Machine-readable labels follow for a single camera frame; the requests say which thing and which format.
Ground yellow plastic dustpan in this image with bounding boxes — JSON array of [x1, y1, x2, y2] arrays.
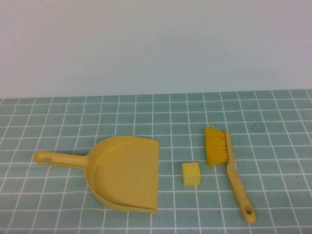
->
[[33, 136, 160, 215]]

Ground small yellow foam cube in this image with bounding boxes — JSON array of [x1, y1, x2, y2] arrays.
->
[[181, 162, 202, 187]]

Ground yellow hand brush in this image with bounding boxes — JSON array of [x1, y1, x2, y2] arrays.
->
[[204, 125, 257, 224]]

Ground green white-grid tablecloth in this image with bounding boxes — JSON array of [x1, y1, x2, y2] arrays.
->
[[0, 89, 312, 234]]

